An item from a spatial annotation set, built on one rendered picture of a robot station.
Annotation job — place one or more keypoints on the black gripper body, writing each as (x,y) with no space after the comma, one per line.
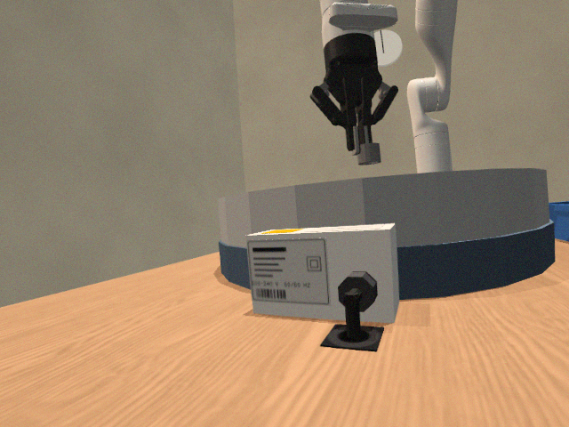
(351,54)

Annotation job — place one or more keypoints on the blue open tray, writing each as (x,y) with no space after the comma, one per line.
(559,214)

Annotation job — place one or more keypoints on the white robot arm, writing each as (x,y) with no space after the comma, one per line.
(435,24)

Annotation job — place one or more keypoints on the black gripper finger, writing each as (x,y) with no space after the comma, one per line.
(365,118)
(348,120)

